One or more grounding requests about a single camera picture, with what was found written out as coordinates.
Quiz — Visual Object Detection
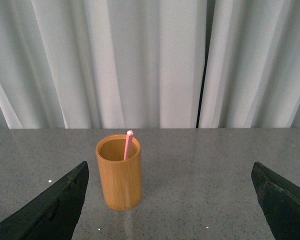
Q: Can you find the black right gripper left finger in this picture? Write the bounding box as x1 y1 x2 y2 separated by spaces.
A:
0 161 89 240

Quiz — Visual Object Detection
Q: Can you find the pink chopstick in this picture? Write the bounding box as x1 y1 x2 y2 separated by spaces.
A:
123 130 134 160

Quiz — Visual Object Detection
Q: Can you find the white curtain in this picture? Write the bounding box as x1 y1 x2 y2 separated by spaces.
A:
0 0 300 129

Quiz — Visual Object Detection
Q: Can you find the wooden chopstick holder cup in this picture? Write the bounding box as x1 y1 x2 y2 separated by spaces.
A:
95 134 143 211

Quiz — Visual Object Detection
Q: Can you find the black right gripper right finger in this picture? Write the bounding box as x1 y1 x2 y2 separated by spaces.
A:
251 162 300 240

